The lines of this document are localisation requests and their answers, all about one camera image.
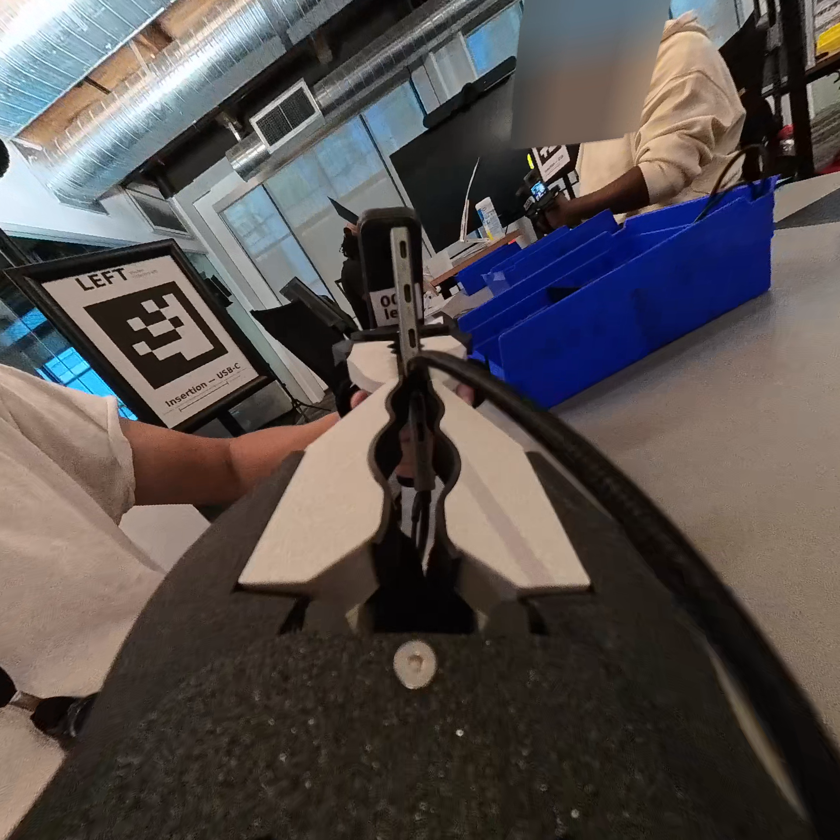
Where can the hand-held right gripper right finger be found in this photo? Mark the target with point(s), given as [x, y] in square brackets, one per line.
[512, 518]

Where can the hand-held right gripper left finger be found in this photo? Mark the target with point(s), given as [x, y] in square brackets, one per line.
[315, 518]

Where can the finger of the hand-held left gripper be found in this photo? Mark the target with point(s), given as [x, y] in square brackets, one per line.
[443, 346]
[371, 367]

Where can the person's left forearm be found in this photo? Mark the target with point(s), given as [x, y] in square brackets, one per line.
[229, 459]

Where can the grey desk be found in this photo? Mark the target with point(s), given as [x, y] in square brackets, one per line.
[722, 407]

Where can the person's left hand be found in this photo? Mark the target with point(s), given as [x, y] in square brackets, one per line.
[359, 400]

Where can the black office chair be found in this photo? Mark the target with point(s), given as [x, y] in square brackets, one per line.
[308, 341]

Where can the light wooden side table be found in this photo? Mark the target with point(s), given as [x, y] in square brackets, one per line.
[472, 253]

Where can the black screen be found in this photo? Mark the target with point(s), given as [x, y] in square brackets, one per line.
[446, 184]

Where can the white bottle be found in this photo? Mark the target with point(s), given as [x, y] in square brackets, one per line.
[489, 216]

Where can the white vent grille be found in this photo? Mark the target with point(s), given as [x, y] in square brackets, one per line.
[285, 115]

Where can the blue plastic storage bin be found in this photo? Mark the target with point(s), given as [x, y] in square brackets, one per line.
[623, 315]

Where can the framed marker sign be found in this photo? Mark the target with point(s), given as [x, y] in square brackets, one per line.
[157, 328]

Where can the black shelf rack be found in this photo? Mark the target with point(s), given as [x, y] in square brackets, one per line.
[797, 79]

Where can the silver air duct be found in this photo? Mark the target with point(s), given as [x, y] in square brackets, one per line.
[164, 85]
[367, 72]

